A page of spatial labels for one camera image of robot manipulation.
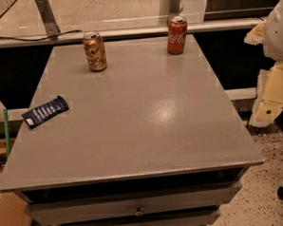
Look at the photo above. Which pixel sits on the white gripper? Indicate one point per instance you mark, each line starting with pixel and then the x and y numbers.
pixel 277 35

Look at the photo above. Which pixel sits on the red coke can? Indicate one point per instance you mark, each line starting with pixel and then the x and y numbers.
pixel 177 28

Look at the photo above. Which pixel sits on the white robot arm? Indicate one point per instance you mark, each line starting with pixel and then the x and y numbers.
pixel 273 34

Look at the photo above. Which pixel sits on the orange gold soda can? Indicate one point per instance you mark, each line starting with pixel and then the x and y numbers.
pixel 94 50

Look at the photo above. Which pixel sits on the grey drawer cabinet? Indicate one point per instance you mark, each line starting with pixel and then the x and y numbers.
pixel 154 130

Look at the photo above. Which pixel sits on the upper drawer knob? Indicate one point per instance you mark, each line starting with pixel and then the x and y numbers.
pixel 139 212

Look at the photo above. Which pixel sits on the blue snack bar wrapper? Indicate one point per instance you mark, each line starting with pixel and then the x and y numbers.
pixel 40 114

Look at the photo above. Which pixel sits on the cardboard box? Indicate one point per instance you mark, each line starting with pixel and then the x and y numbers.
pixel 12 211

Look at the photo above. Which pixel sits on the metal bracket right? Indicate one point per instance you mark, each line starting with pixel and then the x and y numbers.
pixel 173 8

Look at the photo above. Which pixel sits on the metal bracket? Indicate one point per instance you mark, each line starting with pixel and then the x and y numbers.
pixel 173 8
pixel 50 25

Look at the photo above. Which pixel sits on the metal bracket left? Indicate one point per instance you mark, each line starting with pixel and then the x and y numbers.
pixel 50 25

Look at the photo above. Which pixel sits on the green vertical post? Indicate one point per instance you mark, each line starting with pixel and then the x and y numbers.
pixel 6 124

